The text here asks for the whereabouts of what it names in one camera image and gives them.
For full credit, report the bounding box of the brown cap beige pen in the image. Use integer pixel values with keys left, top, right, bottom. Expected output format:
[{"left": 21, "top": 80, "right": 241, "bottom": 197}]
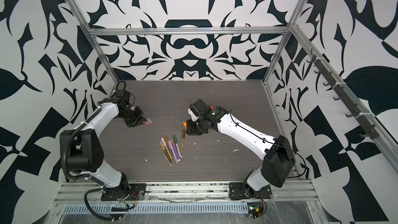
[{"left": 180, "top": 130, "right": 186, "bottom": 153}]

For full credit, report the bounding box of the purple highlighter pen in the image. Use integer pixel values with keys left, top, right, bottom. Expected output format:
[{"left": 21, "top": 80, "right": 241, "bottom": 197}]
[{"left": 169, "top": 140, "right": 181, "bottom": 163}]

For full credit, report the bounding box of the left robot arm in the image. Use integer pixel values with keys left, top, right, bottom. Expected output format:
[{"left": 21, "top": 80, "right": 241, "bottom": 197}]
[{"left": 60, "top": 89, "right": 147, "bottom": 188}]

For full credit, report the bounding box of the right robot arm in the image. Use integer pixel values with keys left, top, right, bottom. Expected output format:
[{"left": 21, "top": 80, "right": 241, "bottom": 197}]
[{"left": 186, "top": 99, "right": 295, "bottom": 191}]

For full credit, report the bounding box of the gold cap green pen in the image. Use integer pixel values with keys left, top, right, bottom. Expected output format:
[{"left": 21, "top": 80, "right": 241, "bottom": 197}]
[{"left": 163, "top": 135, "right": 174, "bottom": 158}]

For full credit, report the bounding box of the tan cap brown pen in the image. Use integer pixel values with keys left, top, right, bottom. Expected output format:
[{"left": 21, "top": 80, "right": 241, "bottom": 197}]
[{"left": 159, "top": 142, "right": 172, "bottom": 164}]

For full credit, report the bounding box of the pink slim pen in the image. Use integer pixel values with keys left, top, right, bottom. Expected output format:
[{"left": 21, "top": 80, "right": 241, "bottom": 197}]
[{"left": 166, "top": 141, "right": 178, "bottom": 163}]

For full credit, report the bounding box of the small circuit board right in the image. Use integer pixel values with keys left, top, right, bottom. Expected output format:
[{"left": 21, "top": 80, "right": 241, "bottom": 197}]
[{"left": 248, "top": 201, "right": 267, "bottom": 219}]

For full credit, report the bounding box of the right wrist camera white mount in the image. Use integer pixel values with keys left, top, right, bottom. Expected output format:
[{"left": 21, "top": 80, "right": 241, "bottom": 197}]
[{"left": 188, "top": 108, "right": 199, "bottom": 122}]

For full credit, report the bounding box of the aluminium front rail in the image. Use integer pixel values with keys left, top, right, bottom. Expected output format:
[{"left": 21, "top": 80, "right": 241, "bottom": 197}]
[{"left": 54, "top": 180, "right": 319, "bottom": 203}]

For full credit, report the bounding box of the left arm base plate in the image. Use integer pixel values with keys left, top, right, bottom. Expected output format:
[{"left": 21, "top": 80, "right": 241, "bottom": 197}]
[{"left": 101, "top": 183, "right": 147, "bottom": 201}]

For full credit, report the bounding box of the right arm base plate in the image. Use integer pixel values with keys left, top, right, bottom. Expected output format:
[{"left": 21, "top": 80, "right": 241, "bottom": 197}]
[{"left": 229, "top": 182, "right": 272, "bottom": 201}]

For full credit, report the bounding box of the white slotted cable duct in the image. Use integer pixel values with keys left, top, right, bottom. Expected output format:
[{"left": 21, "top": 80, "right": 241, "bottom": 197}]
[{"left": 62, "top": 202, "right": 249, "bottom": 215}]

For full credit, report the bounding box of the wall hook rail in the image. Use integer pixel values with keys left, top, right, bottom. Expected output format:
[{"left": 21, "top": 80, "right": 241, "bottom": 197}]
[{"left": 308, "top": 51, "right": 380, "bottom": 140}]

